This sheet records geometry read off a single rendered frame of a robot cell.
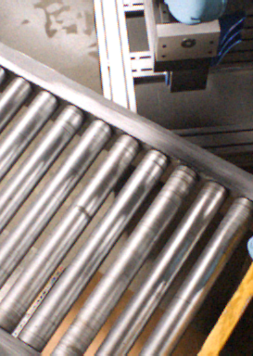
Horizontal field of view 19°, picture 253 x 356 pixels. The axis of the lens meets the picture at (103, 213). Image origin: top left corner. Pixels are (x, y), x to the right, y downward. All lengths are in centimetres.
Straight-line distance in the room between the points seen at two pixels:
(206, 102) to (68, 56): 58
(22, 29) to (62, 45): 16
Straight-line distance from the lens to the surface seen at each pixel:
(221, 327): 130
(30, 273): 135
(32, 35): 264
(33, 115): 150
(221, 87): 225
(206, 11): 115
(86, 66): 254
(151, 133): 147
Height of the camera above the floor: 206
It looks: 65 degrees down
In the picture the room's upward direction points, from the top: 3 degrees counter-clockwise
